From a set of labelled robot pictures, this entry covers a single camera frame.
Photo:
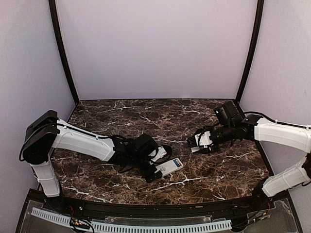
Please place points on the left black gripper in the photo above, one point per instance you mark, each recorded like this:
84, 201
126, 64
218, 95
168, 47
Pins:
146, 174

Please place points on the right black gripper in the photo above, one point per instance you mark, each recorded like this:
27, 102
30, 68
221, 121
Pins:
212, 149

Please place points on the white battery cover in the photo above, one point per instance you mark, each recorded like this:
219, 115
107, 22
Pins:
195, 149

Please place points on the white air conditioner remote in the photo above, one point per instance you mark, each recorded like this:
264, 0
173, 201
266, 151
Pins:
168, 167

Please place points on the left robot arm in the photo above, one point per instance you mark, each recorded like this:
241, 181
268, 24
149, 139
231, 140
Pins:
49, 132

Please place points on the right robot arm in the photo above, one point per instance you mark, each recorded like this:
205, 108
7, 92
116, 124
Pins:
258, 127

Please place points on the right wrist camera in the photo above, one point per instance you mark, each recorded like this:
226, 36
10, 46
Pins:
197, 140

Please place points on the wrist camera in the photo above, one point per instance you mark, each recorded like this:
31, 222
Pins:
162, 154
197, 140

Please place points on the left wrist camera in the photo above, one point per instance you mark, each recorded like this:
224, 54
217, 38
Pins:
162, 154

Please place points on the black front rail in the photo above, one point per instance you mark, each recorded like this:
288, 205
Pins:
99, 210

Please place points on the white slotted cable duct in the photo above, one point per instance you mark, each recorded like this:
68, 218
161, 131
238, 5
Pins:
136, 225

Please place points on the right black frame post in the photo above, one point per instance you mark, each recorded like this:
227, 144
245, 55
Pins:
251, 51

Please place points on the black frame post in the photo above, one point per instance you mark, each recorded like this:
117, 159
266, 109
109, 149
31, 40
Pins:
61, 50
251, 51

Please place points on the left black frame post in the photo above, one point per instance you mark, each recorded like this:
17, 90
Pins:
61, 50

